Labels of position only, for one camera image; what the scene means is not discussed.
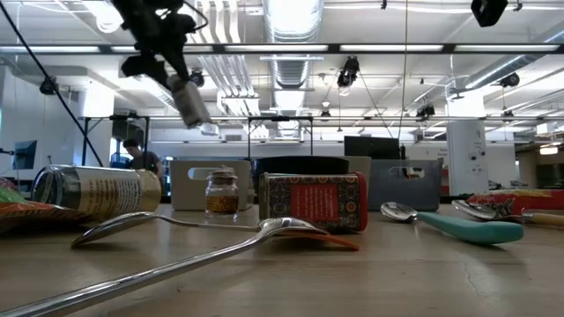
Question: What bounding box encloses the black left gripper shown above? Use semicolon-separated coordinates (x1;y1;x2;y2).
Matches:
109;0;198;88

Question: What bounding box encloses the white-lidded spice shaker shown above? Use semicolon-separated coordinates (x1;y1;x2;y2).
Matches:
167;73;213;129

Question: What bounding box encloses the small cork-stoppered glass jar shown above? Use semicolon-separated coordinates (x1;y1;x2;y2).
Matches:
204;165;241;220

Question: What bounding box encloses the orange-handled small spoon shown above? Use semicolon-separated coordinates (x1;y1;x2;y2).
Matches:
70;210;361;253

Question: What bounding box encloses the red snack packet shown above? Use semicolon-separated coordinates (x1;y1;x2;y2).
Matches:
465;188;564;217

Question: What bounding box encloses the orange snack packet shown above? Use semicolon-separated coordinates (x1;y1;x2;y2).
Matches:
0;200;96;235

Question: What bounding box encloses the brown-handled metal spoon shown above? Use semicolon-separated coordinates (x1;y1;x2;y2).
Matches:
450;198;564;229

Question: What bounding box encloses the green and pink snack packet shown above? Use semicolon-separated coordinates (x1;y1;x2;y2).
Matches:
0;175;28;206

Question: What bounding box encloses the long silver spoon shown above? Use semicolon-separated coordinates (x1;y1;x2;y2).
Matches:
0;216;330;317

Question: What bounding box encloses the teal-handled metal spoon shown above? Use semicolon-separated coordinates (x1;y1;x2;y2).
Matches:
380;201;526;247

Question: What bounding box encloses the black ceiling spotlight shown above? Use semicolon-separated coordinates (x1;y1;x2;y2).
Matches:
188;68;207;89
415;104;437;121
499;71;522;89
39;76;60;97
335;55;361;96

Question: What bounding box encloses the person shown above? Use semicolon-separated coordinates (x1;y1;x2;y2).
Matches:
122;137;165;178

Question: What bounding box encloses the light grey plastic bin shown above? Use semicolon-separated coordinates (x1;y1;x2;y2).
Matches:
169;158;255;212

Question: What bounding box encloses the white pillar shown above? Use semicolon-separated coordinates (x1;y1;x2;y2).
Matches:
445;89;491;197

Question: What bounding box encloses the small blue-lit monitor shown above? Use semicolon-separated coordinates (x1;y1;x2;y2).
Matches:
11;139;39;172

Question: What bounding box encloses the red and black bowl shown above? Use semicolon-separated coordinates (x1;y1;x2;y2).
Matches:
250;155;352;207

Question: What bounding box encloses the wide dark monitor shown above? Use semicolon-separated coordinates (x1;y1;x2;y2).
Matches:
343;135;404;161

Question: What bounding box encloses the dark grey plastic bin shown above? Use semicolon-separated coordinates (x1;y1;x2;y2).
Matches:
367;158;444;213

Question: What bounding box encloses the slanted silver ceiling duct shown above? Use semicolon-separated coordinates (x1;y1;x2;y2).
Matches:
461;25;564;92

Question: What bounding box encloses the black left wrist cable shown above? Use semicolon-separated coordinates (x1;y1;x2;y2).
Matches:
182;0;210;33

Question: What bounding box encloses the long thin black cable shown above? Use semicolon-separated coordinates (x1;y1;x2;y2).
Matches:
0;0;105;168

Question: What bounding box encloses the black background workstation frame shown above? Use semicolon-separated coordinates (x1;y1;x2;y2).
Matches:
78;114;315;168

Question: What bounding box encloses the silver ventilation duct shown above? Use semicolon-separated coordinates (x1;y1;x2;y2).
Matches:
263;0;325;90

